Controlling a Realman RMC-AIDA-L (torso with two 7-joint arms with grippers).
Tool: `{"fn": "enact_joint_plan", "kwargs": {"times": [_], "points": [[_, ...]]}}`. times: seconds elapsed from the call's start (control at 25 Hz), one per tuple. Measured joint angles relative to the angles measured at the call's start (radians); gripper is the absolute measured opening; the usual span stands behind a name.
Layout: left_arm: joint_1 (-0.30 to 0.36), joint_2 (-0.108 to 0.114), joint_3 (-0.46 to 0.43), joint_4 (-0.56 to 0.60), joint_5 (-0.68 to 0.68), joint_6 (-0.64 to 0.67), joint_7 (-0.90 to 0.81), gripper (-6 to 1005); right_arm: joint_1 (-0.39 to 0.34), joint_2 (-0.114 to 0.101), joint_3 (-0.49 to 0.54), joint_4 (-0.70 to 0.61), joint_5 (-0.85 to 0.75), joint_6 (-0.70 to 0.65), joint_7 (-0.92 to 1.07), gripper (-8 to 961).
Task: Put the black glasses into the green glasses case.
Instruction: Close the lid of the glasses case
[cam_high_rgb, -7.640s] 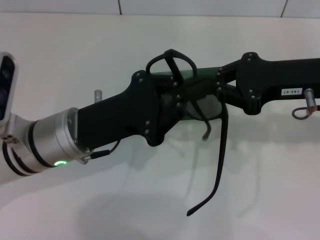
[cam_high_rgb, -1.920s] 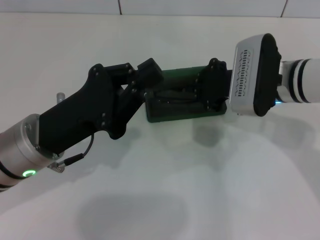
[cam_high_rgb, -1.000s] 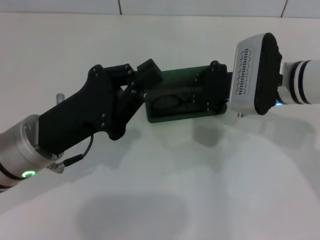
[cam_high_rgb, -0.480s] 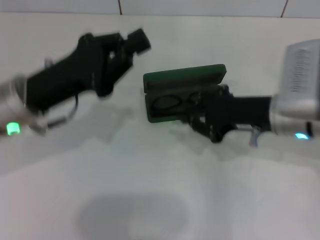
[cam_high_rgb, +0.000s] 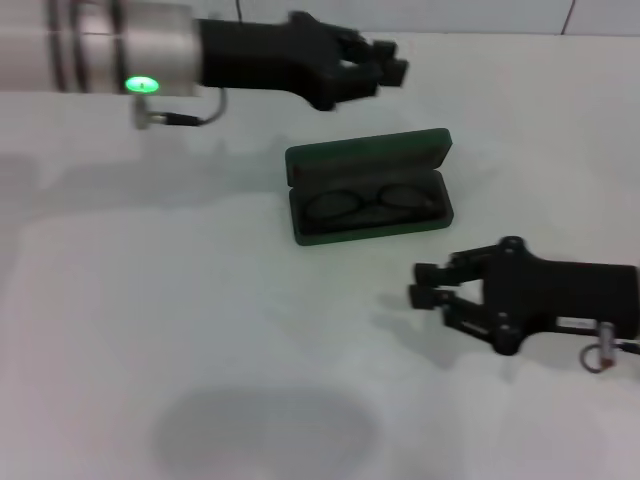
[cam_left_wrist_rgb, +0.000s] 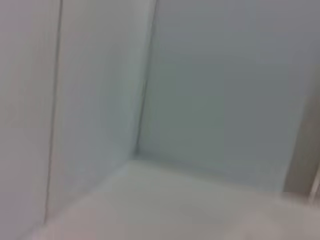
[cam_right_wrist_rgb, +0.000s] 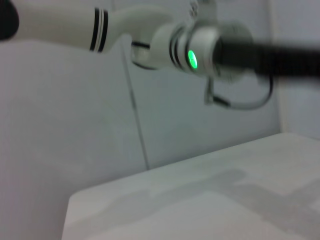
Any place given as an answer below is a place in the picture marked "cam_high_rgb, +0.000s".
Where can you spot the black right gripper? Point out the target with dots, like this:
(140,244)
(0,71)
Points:
(560,295)

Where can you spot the black glasses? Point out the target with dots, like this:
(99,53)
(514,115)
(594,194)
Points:
(371,202)

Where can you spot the green glasses case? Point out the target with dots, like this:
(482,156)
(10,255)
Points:
(365,145)

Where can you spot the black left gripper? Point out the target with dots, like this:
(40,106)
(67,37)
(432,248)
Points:
(270,55)

